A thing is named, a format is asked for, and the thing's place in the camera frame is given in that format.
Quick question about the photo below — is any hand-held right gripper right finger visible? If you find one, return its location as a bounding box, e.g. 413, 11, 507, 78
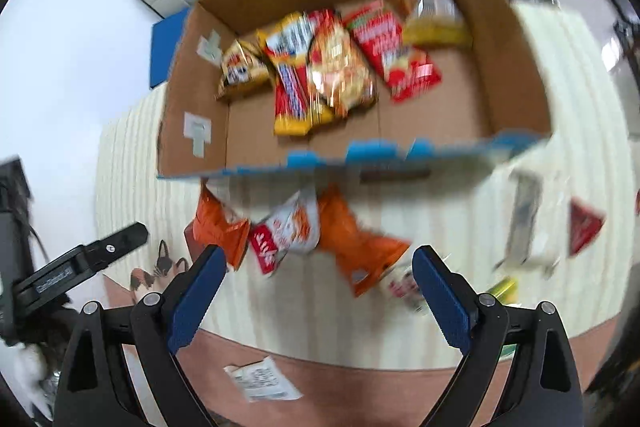
411, 244, 586, 427

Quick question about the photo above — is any yellow brown snack packet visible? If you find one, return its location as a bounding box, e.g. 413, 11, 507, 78
216, 38, 273, 102

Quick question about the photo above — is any orange snack packet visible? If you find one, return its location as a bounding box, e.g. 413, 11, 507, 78
192, 186, 251, 272
316, 187, 412, 298

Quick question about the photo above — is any white printed sachet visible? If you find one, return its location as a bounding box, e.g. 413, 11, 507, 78
223, 356, 304, 404

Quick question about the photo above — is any blue cushion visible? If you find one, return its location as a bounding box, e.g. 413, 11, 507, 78
149, 9, 193, 92

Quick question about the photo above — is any yellow white snack packet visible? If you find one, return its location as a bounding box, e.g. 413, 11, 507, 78
384, 0, 473, 50

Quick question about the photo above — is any cardboard box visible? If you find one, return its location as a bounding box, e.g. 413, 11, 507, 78
156, 0, 556, 182

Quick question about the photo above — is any red triangular packet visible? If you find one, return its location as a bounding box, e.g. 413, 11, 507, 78
567, 197, 607, 258

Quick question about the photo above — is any small red white packet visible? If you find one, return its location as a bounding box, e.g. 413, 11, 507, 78
385, 264, 431, 315

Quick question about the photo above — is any clear orange noodle packet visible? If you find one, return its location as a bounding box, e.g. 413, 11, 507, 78
305, 9, 378, 120

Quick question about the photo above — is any yellow green snack bar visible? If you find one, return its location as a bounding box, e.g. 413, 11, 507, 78
487, 276, 518, 303

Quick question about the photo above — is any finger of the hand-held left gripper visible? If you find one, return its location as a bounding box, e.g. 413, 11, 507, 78
75, 223, 150, 279

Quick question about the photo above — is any large red snack packet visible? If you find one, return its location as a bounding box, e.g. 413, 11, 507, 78
340, 0, 443, 104

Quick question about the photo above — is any striped cat tablecloth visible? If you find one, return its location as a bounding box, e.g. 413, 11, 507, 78
95, 2, 631, 370

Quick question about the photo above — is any yellow blue red snack packet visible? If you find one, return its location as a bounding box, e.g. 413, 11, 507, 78
257, 12, 321, 138

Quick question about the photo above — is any white red snack packet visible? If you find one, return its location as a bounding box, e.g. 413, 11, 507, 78
248, 189, 321, 277

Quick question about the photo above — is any clear white snack pack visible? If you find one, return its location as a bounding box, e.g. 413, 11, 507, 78
492, 167, 571, 280

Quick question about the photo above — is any white fluffy fabric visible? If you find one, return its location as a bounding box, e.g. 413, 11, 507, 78
0, 342, 66, 423

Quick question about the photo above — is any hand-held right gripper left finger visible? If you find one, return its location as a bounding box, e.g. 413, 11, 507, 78
52, 244, 228, 427

